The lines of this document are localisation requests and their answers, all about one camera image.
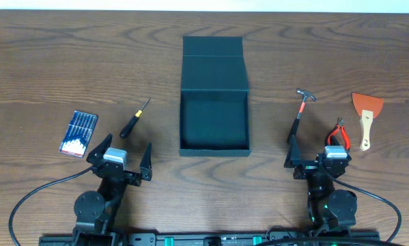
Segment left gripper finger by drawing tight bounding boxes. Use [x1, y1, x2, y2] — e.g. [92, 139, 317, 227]
[86, 133, 113, 164]
[139, 142, 152, 181]

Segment red handled cutting pliers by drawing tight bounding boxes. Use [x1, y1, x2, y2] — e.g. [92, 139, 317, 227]
[325, 118, 351, 152]

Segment blue precision screwdriver set case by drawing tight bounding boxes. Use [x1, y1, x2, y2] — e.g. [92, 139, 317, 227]
[59, 111, 98, 158]

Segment black yellow screwdriver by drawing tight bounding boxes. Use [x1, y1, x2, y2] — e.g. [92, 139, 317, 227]
[119, 98, 151, 139]

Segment orange scraper wooden handle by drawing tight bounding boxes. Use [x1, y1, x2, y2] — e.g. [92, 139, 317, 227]
[352, 92, 384, 151]

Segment small claw hammer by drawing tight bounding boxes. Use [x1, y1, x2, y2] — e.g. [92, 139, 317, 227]
[287, 88, 317, 142]

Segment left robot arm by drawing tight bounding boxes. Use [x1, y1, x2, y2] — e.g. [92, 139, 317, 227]
[72, 134, 152, 245]

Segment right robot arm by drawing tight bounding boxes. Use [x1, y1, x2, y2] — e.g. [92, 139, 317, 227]
[284, 134, 357, 236]

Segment dark green open gift box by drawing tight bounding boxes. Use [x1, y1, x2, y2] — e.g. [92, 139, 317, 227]
[179, 36, 251, 157]

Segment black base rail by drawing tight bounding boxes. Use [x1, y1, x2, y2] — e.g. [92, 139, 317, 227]
[38, 231, 381, 246]

